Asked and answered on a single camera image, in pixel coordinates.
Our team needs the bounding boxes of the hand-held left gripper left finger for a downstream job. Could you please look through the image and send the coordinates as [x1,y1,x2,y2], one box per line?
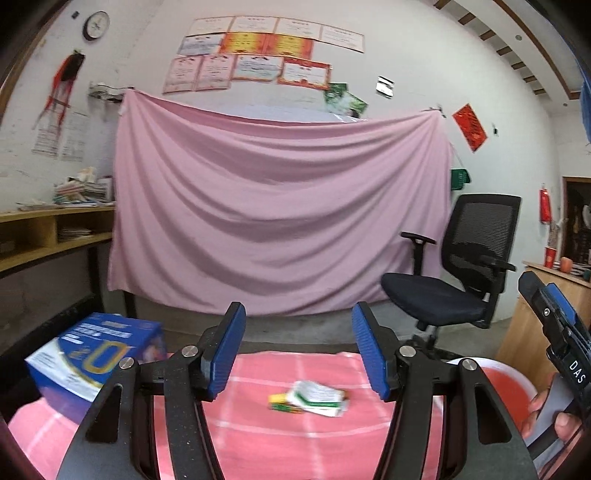
[55,301,247,480]

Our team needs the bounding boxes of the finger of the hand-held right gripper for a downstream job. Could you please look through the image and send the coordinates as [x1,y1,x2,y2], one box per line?
[517,271,567,352]
[547,282,591,352]

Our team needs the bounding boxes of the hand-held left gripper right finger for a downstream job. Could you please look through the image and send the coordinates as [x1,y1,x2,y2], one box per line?
[352,302,541,480]

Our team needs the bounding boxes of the green and white sachet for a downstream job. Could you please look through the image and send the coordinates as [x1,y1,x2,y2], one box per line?
[286,381,352,418]

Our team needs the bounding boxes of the orange bin with white rim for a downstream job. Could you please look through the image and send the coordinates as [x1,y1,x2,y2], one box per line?
[443,356,539,439]

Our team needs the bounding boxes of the yellow orange sachet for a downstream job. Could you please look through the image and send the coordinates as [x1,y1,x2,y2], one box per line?
[269,392,303,415]

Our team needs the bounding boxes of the person's right hand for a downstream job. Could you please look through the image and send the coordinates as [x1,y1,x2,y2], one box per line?
[521,373,583,445]

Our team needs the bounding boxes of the wooden cabinet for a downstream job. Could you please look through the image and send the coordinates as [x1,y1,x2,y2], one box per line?
[496,261,591,393]

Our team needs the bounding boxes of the black mesh office chair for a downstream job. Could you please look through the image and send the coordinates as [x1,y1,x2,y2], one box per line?
[381,194,522,356]

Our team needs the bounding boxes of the red hanging ornament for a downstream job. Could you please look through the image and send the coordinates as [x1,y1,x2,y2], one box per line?
[539,185,554,224]

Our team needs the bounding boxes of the pink plaid blanket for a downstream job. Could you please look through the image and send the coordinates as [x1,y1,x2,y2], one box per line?
[7,351,462,480]

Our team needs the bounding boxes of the blue cardboard box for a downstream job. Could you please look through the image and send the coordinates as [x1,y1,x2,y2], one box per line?
[24,312,166,411]

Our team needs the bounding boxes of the pink hanging sheet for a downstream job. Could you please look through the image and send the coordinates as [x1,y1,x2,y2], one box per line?
[107,89,455,317]

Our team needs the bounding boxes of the blue printed curtain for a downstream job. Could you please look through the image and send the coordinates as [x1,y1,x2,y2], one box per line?
[575,55,591,144]

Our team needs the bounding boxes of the stack of books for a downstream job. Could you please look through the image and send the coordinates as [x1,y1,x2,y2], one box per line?
[53,167,115,206]

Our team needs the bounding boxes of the wooden desk shelf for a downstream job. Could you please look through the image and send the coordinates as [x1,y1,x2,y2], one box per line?
[0,203,116,278]

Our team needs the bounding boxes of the red black hanging decoration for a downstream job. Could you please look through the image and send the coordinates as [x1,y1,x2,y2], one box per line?
[32,52,86,134]

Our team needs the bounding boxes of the red wall poster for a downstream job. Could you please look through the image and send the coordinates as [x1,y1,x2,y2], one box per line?
[451,104,489,153]

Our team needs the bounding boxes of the green wall photos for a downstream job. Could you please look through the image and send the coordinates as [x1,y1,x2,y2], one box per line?
[323,83,369,118]

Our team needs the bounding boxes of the paper wall calendar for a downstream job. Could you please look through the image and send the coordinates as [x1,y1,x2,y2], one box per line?
[32,111,88,162]

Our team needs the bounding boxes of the wire wall shelf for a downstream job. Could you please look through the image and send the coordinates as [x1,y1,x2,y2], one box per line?
[88,82,125,104]

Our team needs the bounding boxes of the group of wall certificates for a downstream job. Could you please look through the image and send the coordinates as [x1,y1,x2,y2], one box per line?
[163,16,365,95]

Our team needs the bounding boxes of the round wall clock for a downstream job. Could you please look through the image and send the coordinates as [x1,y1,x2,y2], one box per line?
[83,10,110,41]

